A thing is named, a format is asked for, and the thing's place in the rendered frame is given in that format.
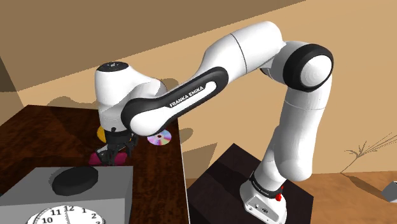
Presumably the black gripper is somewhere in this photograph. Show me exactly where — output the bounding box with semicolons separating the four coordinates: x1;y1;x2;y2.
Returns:
95;127;135;166

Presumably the magenta object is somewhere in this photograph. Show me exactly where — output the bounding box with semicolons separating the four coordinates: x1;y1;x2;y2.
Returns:
88;151;129;167

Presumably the yellow round object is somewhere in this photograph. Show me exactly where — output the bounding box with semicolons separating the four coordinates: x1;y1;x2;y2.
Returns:
96;125;108;144

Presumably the shiny compact disc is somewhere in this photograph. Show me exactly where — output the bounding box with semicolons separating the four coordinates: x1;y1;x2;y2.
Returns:
146;129;172;147

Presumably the dark wooden table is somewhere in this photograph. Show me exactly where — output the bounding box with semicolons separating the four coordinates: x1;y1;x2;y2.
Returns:
0;104;190;224

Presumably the grey box alarm clock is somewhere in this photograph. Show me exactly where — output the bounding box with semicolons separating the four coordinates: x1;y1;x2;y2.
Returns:
0;165;134;224

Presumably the dark robot stand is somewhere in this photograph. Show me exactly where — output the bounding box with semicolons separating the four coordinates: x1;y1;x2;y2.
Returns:
187;143;314;224

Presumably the bare dry branch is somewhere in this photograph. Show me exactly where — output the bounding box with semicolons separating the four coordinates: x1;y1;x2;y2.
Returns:
339;132;397;174

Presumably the grey block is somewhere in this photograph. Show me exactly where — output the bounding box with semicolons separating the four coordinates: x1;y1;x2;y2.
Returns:
380;181;397;203

